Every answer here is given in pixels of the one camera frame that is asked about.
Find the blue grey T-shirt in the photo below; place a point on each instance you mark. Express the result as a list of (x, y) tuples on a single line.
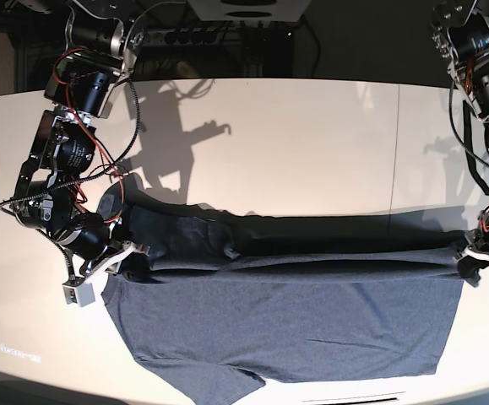
[(240, 300)]

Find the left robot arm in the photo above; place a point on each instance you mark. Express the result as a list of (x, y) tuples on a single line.
[(460, 32)]

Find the black power strip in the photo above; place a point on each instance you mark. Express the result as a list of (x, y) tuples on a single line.
[(186, 37)]

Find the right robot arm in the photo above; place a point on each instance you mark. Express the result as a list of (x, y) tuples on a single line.
[(103, 41)]

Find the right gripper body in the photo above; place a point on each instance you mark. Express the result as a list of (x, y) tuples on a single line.
[(90, 238)]

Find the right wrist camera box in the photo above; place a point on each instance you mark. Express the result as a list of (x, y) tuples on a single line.
[(78, 292)]

